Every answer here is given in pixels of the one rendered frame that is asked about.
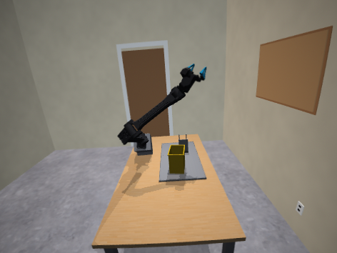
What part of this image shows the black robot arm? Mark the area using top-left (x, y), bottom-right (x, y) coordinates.
top-left (117, 67), bottom-right (196, 149)

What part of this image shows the yellow open-top bin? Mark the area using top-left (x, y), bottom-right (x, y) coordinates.
top-left (168, 145), bottom-right (185, 174)

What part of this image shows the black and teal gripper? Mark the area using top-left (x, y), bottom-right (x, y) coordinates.
top-left (188, 64), bottom-right (206, 82)

